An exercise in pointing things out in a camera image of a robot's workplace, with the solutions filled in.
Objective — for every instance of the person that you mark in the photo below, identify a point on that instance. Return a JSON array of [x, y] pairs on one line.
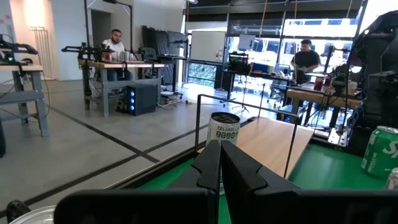
[[306, 60], [115, 46]]

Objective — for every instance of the black folded panels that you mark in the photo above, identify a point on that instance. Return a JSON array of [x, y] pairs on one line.
[[155, 40]]

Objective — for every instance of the blue box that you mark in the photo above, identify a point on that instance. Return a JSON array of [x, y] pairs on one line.
[[260, 68]]

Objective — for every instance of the dark grey screen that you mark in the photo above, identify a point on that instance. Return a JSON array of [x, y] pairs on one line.
[[176, 39]]

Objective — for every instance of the red cup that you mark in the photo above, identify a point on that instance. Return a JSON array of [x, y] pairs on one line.
[[318, 84]]

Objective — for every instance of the wooden shelf board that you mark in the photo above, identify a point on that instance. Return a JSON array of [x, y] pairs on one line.
[[270, 143]]

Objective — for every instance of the black metal gantry frame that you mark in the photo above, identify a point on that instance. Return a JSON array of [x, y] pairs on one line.
[[86, 28]]

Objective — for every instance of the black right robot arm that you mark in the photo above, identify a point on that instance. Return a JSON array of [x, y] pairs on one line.
[[377, 62]]

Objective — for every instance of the white Celsius can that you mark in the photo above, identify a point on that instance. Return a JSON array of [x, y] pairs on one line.
[[222, 130]]

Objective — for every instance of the white whiteboard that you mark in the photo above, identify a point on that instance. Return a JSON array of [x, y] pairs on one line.
[[207, 46]]

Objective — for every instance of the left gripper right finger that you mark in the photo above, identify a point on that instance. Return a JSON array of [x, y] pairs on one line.
[[236, 168]]

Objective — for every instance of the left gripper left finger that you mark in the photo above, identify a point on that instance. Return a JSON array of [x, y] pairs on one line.
[[210, 168]]

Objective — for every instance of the silver mounting bracket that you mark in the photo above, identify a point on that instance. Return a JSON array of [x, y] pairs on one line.
[[337, 138]]

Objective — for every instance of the black computer tower blue lights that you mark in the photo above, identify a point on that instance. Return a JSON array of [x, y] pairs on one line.
[[144, 99]]

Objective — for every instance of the black round knob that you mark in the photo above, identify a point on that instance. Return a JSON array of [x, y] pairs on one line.
[[17, 211]]

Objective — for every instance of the black background robot arm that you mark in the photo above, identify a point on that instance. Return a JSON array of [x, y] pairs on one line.
[[18, 48], [338, 83], [84, 49]]

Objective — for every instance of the green table mat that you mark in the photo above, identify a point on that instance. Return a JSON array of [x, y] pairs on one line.
[[326, 169]]

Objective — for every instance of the wooden workbench grey legs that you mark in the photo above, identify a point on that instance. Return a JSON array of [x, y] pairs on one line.
[[124, 65], [21, 68]]

